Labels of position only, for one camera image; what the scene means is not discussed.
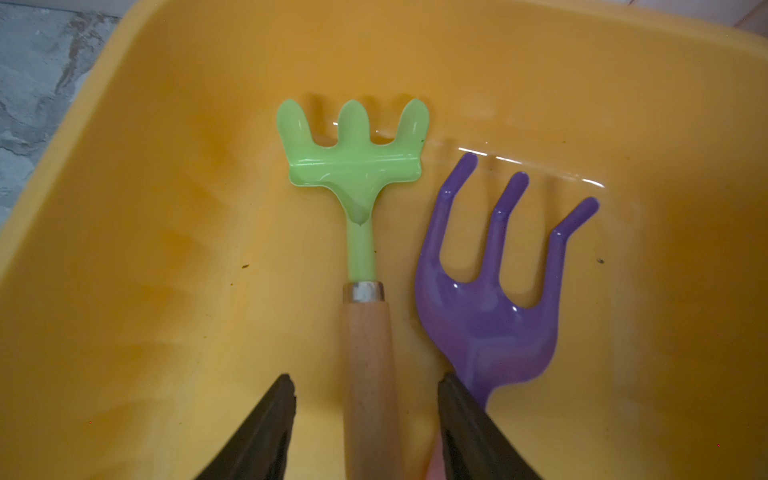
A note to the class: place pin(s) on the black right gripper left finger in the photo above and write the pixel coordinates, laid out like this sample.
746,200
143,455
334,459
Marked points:
259,447

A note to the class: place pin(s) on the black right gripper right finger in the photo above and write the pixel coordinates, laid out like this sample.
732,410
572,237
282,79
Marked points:
473,446

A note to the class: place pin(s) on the light green rake wooden handle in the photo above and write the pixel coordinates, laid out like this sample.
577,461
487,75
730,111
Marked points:
356,170

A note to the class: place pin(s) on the yellow plastic storage box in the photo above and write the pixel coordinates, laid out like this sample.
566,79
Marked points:
160,270

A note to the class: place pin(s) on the purple rake pink handle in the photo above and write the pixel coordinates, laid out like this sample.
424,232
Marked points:
488,339

